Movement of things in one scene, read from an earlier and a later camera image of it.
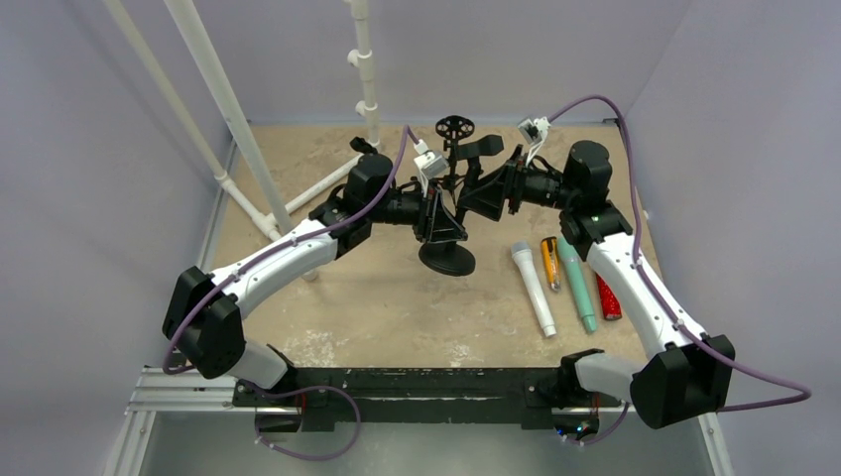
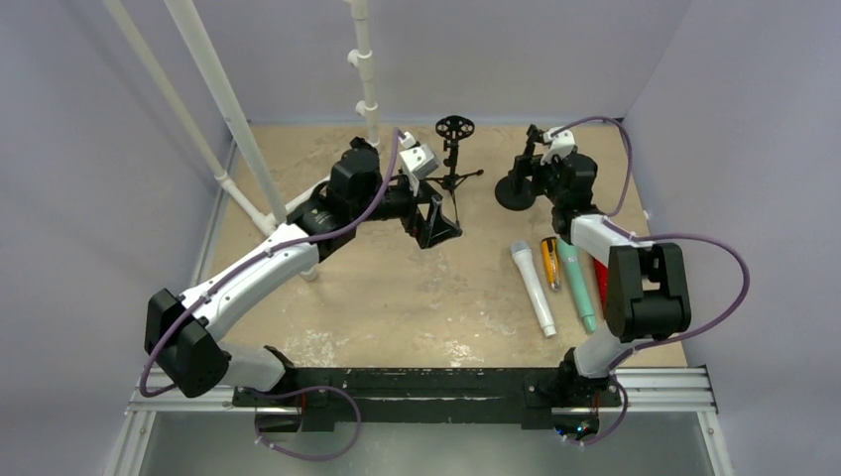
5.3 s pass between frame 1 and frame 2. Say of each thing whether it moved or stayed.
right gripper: moved
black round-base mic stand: moved
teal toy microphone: stayed
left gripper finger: stayed
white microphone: stayed
